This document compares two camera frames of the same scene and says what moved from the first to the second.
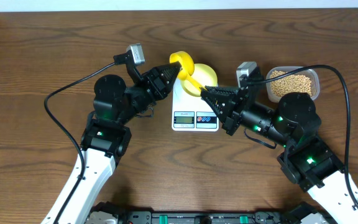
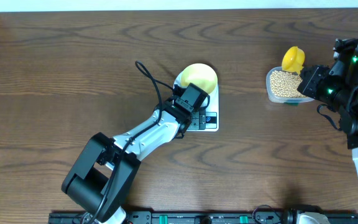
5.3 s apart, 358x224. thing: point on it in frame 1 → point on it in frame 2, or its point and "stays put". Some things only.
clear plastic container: (306, 81) stays put
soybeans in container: (295, 83) stays put
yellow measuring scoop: (188, 65) → (293, 59)
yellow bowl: (203, 73) stays put
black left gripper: (150, 83) → (198, 109)
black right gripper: (231, 107) → (310, 74)
